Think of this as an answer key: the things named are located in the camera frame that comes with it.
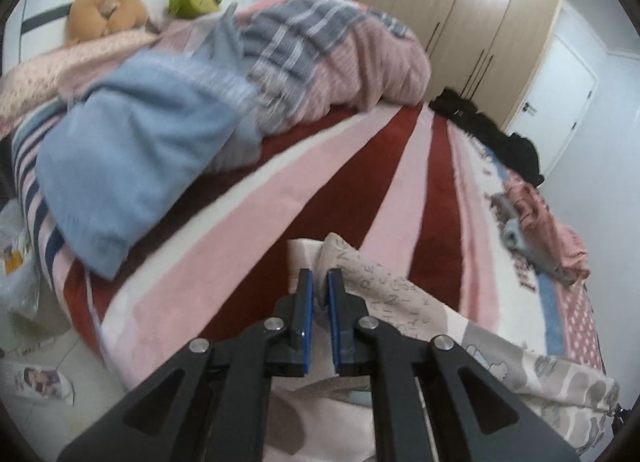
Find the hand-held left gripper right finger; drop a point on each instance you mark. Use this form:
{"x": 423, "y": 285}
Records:
{"x": 334, "y": 312}

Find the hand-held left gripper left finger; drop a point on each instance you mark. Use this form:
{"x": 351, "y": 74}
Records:
{"x": 305, "y": 312}

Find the beige printed pants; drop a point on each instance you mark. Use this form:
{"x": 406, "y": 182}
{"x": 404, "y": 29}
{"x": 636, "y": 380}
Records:
{"x": 400, "y": 292}

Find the striped pink red blanket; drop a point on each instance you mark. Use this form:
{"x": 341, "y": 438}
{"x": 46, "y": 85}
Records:
{"x": 350, "y": 167}

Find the pink garment with grey print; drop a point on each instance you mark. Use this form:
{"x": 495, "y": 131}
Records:
{"x": 540, "y": 227}

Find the light blue towel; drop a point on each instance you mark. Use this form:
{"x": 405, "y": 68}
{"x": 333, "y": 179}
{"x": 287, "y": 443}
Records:
{"x": 135, "y": 142}

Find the black clothes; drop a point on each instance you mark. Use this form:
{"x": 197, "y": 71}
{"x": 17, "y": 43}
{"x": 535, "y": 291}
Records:
{"x": 500, "y": 135}

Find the clear plastic bag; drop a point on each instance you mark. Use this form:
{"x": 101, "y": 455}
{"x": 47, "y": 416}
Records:
{"x": 17, "y": 267}

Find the white door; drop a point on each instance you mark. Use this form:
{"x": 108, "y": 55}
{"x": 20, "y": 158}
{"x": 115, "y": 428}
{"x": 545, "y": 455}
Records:
{"x": 555, "y": 107}

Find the light wooden wardrobe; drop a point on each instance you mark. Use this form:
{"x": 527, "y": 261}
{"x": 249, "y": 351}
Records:
{"x": 450, "y": 2}

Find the green plush toy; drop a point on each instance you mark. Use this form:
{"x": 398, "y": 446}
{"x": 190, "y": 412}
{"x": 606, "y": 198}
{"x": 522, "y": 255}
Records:
{"x": 192, "y": 0}

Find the pink fleece cover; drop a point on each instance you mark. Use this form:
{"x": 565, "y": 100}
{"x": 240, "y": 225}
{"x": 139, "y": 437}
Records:
{"x": 30, "y": 75}

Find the orange plush toy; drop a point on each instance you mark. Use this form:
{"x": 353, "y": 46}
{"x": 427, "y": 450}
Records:
{"x": 107, "y": 7}

